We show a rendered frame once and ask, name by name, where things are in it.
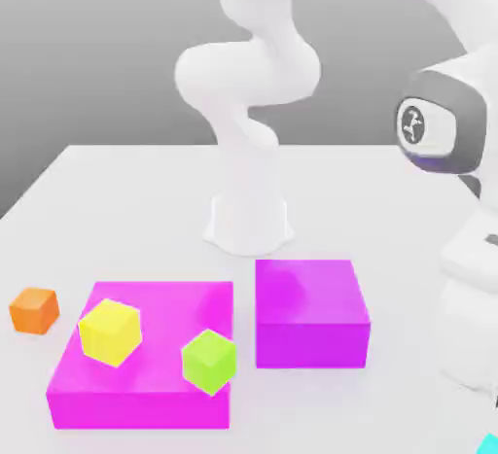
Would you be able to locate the large purple box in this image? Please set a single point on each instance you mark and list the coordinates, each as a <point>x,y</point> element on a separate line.
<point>311,341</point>

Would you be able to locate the small yellow cube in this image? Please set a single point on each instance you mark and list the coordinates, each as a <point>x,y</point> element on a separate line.
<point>109,331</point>

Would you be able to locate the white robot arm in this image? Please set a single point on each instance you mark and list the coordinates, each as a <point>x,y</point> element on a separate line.
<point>249,73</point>

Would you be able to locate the small green cube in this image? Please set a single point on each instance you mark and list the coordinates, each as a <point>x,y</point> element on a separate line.
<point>209,362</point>

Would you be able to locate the small orange cube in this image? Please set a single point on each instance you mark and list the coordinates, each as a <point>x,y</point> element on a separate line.
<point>33,312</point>

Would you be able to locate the large magenta box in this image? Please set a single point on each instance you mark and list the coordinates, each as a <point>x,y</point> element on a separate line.
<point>155,403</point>

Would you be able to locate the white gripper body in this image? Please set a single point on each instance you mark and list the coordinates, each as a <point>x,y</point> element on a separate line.
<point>472,329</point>

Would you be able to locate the small cyan cube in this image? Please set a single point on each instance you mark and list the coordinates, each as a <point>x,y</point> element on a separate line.
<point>490,446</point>

